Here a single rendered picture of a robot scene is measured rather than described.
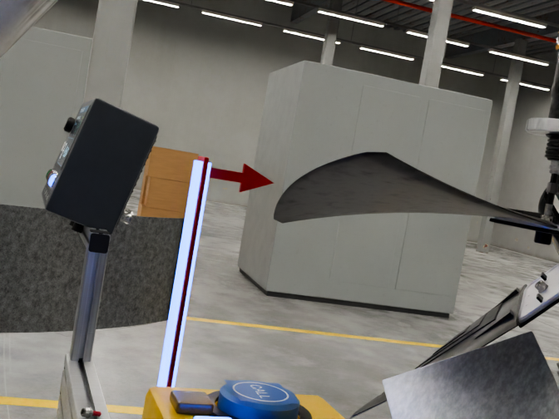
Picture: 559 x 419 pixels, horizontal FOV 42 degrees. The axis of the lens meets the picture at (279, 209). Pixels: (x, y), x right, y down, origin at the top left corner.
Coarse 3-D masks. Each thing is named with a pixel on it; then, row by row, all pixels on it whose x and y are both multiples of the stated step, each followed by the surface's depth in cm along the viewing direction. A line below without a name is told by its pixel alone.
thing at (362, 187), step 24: (336, 168) 58; (360, 168) 57; (384, 168) 56; (408, 168) 55; (288, 192) 66; (312, 192) 66; (336, 192) 65; (360, 192) 65; (384, 192) 64; (408, 192) 62; (432, 192) 60; (456, 192) 59; (288, 216) 73; (312, 216) 74; (504, 216) 67; (528, 216) 63
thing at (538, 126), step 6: (528, 120) 71; (534, 120) 69; (540, 120) 69; (546, 120) 68; (552, 120) 68; (558, 120) 67; (528, 126) 70; (534, 126) 69; (540, 126) 69; (546, 126) 68; (552, 126) 68; (558, 126) 67; (528, 132) 72; (534, 132) 71; (540, 132) 71; (546, 132) 70; (552, 132) 69; (558, 132) 68
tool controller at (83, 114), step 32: (64, 128) 131; (96, 128) 111; (128, 128) 113; (64, 160) 112; (96, 160) 112; (128, 160) 113; (64, 192) 111; (96, 192) 112; (128, 192) 114; (96, 224) 113
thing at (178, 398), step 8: (176, 392) 35; (184, 392) 35; (192, 392) 35; (200, 392) 35; (176, 400) 34; (184, 400) 34; (192, 400) 34; (200, 400) 34; (208, 400) 34; (176, 408) 34; (184, 408) 34; (192, 408) 34; (200, 408) 34; (208, 408) 34
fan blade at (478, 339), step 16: (512, 304) 81; (480, 320) 85; (496, 320) 80; (512, 320) 77; (464, 336) 84; (480, 336) 80; (496, 336) 77; (448, 352) 83; (416, 368) 88; (384, 400) 82; (352, 416) 83
